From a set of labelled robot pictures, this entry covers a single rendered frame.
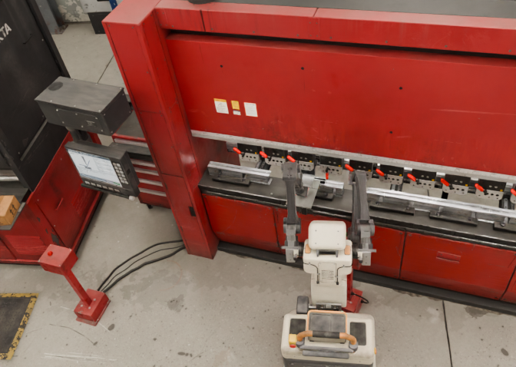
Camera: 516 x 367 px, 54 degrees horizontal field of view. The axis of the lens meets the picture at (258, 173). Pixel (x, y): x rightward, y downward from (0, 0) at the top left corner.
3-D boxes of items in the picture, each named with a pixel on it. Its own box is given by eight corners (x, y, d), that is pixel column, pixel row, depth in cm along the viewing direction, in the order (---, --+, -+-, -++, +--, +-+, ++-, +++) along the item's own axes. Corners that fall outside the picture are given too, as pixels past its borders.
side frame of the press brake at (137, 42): (187, 254, 451) (100, 21, 288) (223, 186, 505) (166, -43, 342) (213, 260, 444) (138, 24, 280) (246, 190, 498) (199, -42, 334)
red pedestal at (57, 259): (75, 320, 418) (31, 263, 359) (91, 295, 433) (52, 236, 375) (95, 326, 411) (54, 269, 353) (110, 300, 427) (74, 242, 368)
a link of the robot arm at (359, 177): (352, 164, 311) (368, 165, 311) (348, 175, 323) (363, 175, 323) (358, 233, 290) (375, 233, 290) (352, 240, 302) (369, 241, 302)
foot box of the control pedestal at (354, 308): (328, 316, 393) (328, 309, 385) (340, 290, 408) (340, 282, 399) (352, 326, 385) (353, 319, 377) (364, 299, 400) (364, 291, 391)
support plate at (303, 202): (286, 204, 348) (285, 203, 347) (296, 177, 365) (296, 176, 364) (310, 209, 343) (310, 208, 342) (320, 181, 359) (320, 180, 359)
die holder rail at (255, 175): (209, 174, 394) (206, 166, 387) (212, 169, 398) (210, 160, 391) (269, 185, 379) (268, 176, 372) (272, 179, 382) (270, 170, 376)
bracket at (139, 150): (98, 170, 374) (94, 163, 369) (114, 147, 389) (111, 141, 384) (145, 178, 361) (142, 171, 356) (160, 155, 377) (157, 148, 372)
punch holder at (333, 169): (320, 172, 348) (319, 155, 337) (322, 163, 354) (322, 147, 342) (341, 176, 344) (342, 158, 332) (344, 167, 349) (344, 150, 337)
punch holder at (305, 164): (292, 168, 355) (290, 151, 343) (296, 160, 360) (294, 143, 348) (312, 171, 350) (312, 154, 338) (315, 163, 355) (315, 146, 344)
